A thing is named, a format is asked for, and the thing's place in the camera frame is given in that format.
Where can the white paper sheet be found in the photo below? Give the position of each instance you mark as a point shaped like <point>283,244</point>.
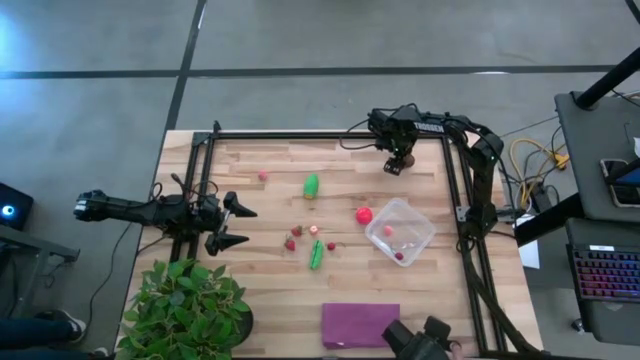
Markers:
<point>530,255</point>

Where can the smartphone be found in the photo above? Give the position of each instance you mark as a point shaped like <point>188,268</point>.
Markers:
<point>625,197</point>

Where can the grey metal stand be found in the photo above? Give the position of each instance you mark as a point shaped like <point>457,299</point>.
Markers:
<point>45,247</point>

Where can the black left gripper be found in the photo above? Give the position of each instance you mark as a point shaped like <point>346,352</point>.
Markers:
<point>212,215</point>

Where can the dark red toy cherry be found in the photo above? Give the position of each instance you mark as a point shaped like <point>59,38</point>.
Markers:
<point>399,256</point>
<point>331,246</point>

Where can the small pink toy ball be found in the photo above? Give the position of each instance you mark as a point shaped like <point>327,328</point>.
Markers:
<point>263,176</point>

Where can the green toy pea pod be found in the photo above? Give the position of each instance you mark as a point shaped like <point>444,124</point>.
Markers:
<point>316,255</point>

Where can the small pink white toy fruit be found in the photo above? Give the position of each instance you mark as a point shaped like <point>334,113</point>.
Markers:
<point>313,230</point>

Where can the red toy strawberry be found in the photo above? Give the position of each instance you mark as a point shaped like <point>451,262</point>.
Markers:
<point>297,231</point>
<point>290,245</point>

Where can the grey desk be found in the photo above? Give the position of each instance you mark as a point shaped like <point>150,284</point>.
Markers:
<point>590,150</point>

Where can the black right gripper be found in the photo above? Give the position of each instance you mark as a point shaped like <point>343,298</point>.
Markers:
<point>395,132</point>

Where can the black pole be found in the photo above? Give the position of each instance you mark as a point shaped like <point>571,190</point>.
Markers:
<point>605,80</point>

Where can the black handheld device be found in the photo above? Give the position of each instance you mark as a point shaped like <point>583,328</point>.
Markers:
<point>415,342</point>

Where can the black aluminium table frame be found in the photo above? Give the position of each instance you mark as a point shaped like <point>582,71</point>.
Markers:
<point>300,135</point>

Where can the purple folded cloth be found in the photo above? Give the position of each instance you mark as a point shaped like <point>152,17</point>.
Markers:
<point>357,325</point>

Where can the clear plastic tupperware container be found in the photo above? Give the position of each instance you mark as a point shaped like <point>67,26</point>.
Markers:
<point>415,225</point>

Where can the black device with blue light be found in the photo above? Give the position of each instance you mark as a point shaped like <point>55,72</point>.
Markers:
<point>15,205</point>

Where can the person's hand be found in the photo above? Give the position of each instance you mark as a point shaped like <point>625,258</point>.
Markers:
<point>456,348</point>

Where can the potted green plant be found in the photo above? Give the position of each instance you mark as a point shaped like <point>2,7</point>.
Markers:
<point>185,310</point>

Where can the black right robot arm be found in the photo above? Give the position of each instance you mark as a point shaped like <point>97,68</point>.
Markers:
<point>482,165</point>

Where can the person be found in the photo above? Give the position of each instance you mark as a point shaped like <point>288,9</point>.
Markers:
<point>35,330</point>

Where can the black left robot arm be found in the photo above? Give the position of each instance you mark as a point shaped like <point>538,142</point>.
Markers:
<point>130,210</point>

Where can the black diagonal bar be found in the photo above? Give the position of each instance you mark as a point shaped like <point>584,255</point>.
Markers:
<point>550,220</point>

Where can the keyboard with lit keys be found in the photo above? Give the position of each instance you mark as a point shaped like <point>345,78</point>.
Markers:
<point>605,272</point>

